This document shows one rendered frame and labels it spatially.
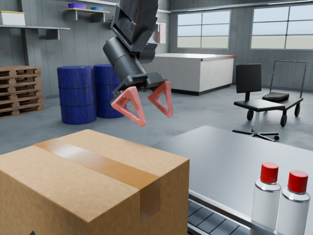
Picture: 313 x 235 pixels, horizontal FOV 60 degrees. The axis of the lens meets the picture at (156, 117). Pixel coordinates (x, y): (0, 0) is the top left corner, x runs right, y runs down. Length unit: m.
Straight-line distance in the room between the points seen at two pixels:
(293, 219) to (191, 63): 6.67
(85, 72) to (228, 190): 3.88
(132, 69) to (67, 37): 6.86
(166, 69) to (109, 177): 7.20
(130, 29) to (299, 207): 0.47
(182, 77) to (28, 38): 3.76
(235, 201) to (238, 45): 8.39
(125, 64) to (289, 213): 0.44
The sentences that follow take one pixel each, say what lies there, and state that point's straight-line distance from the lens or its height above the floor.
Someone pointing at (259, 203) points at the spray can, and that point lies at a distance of 0.64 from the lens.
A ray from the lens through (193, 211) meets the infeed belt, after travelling 0.80.
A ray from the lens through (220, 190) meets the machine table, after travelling 1.01.
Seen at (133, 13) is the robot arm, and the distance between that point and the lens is 0.55.
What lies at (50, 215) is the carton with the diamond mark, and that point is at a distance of 0.44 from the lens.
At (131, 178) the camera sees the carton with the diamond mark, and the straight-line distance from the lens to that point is 0.45.
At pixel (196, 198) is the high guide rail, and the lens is 0.71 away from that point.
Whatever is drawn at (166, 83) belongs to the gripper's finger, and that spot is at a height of 1.24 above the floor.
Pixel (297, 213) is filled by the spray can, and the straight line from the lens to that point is 0.62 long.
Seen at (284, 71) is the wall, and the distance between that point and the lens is 8.80.
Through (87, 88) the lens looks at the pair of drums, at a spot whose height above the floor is 0.60.
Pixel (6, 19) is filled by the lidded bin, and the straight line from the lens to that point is 6.15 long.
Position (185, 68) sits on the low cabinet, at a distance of 7.27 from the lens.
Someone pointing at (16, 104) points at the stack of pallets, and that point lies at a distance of 5.74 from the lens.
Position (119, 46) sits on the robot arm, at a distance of 0.61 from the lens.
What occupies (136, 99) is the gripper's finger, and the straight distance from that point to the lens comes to 0.54.
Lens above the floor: 1.33
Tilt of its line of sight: 15 degrees down
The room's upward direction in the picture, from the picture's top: straight up
